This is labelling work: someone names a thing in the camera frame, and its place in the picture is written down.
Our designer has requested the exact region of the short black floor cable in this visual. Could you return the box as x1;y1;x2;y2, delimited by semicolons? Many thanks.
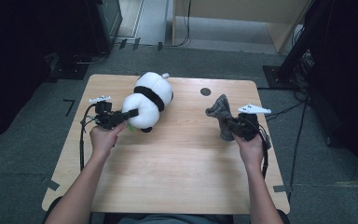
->
265;100;308;122

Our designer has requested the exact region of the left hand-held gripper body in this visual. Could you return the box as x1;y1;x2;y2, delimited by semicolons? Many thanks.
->
89;95;117;131

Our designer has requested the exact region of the coiled black floor cable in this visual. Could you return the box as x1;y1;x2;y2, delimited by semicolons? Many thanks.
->
72;50;109;65

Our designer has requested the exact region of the light wooden cabinet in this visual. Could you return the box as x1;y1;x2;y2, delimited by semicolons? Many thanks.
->
171;0;311;54

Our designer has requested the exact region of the dark curtain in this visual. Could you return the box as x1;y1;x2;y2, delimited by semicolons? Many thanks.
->
0;0;91;147
304;0;358;185

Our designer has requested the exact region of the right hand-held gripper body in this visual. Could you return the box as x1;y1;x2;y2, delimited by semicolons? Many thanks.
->
237;104;272;142

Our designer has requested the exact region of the black monitor cabinet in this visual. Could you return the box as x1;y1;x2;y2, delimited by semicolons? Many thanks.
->
87;0;124;54

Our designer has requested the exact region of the black chair armrest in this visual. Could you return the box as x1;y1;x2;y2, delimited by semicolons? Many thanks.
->
42;196;63;224
278;209;290;224

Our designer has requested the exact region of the grey fluffy cloth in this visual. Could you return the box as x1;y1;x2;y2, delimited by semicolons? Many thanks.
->
205;93;236;142

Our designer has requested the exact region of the black hanging cable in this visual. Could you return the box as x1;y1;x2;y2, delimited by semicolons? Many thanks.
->
172;0;192;48

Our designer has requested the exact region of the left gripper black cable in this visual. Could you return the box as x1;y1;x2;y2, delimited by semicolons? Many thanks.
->
78;103;103;173

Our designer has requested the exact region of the person's dark clothing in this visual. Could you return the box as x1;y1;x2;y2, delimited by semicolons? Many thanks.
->
89;213;254;224

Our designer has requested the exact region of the black metal stand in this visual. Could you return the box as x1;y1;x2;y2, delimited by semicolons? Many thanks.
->
262;0;318;91

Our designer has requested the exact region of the long black floor cable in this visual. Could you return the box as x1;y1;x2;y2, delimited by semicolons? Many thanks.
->
288;99;310;191

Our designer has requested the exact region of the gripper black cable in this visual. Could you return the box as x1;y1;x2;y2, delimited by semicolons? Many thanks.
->
255;124;272;180
78;103;103;173

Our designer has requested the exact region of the grey tape piece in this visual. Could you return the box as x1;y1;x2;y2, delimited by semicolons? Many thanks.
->
40;176;61;192
272;184;294;194

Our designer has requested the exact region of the person's left hand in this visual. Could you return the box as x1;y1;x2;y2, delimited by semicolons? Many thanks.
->
89;121;128;160

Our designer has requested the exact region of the panda plush toy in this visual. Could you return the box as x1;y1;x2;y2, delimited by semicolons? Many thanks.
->
121;71;174;134

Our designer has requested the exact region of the black floor base plate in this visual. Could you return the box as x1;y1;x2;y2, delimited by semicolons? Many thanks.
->
49;52;90;81

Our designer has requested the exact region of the person's right hand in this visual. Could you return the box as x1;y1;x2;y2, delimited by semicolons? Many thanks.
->
233;133;265;171

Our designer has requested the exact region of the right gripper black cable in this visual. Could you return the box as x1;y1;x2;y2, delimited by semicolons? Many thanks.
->
255;124;272;180

